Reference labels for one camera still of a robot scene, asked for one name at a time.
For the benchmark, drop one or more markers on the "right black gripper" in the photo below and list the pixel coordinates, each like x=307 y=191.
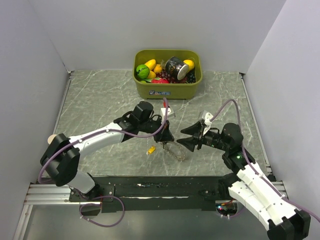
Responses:
x=195 y=130

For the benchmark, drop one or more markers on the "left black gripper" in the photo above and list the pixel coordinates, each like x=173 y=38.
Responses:
x=165 y=135

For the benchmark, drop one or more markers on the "large metal keyring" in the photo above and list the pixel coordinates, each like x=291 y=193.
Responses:
x=174 y=150

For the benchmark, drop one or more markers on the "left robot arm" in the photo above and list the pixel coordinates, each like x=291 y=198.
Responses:
x=61 y=159

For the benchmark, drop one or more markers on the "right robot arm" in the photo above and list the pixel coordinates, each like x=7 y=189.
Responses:
x=247 y=183

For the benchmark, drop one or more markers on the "yellow tag key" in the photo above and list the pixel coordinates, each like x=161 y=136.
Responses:
x=151 y=150

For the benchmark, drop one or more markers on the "olive green plastic bin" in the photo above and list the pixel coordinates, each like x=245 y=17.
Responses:
x=175 y=89

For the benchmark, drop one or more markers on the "red toy dragonfruit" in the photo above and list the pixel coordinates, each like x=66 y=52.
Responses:
x=159 y=80

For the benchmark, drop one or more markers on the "dark toy grapes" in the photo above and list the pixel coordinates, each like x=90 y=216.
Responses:
x=191 y=77

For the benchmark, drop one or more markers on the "small yellow toy lemon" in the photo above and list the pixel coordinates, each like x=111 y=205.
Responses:
x=151 y=75

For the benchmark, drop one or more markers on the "orange toy fruit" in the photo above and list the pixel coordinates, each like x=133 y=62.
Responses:
x=157 y=69

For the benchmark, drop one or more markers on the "green toy watermelon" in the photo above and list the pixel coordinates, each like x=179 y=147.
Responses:
x=142 y=71

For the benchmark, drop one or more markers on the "black printed can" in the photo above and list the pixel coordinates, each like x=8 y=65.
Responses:
x=176 y=68

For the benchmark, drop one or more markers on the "yellow toy lemon right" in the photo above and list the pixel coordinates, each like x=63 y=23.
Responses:
x=190 y=63

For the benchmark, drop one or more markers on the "yellow toy mango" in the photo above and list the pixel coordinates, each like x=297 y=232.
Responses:
x=151 y=64

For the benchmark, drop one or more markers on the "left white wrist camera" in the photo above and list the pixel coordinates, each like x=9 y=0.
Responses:
x=167 y=113

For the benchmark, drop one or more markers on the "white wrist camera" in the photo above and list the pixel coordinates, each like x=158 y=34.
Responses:
x=167 y=113
x=206 y=117

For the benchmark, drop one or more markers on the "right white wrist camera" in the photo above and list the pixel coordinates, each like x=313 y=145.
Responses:
x=206 y=117

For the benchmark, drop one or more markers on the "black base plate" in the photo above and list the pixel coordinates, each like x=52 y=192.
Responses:
x=150 y=193

